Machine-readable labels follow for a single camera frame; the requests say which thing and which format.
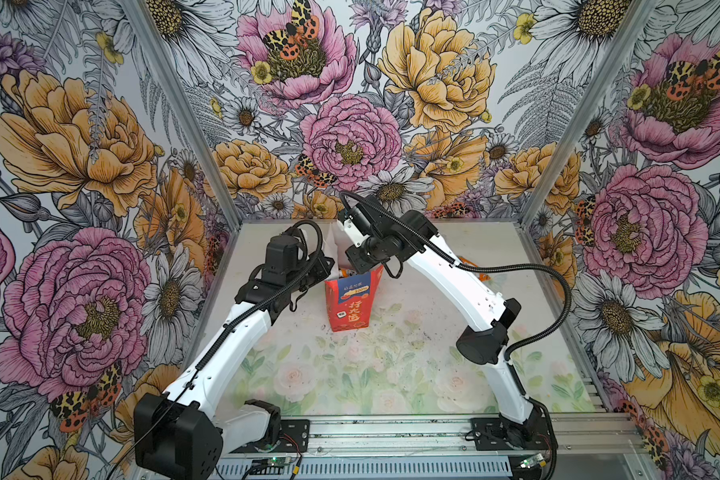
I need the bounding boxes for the red paper gift bag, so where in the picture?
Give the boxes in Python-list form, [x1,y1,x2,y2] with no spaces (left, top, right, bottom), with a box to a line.
[323,222,384,332]

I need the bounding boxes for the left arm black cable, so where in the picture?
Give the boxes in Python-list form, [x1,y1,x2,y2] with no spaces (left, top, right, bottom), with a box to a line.
[104,219,325,480]

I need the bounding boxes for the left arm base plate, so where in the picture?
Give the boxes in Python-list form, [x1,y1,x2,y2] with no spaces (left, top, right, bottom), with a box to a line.
[230,418,311,454]

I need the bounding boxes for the small circuit board right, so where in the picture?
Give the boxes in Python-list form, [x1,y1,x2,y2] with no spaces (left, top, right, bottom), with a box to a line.
[518,453,547,469]

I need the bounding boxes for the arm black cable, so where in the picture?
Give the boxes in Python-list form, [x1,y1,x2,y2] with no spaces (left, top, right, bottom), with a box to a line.
[338,190,573,361]
[104,219,325,480]

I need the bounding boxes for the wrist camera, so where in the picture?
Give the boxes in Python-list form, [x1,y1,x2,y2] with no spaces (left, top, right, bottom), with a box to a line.
[261,234,302,286]
[339,204,374,247]

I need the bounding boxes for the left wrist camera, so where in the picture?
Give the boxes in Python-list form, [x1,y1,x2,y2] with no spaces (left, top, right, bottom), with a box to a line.
[261,234,302,286]

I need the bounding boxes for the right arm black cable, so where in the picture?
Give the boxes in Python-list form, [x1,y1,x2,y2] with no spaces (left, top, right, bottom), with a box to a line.
[338,190,573,361]

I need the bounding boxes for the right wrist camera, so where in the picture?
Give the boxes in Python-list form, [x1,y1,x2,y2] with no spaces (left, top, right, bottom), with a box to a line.
[339,204,374,247]

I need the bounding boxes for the aluminium front rail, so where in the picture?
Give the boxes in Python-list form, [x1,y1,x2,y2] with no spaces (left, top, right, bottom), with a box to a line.
[131,413,643,460]

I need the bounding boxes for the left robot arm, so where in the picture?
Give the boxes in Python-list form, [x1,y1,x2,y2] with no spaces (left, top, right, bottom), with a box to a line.
[133,251,335,479]

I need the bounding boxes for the green circuit board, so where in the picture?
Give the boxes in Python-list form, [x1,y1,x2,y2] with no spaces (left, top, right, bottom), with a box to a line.
[251,456,298,470]

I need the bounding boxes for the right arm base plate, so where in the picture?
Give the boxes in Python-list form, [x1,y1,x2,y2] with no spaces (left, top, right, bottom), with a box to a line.
[464,416,558,451]

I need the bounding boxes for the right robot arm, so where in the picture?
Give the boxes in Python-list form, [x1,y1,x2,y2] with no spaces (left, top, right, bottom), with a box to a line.
[338,207,558,450]

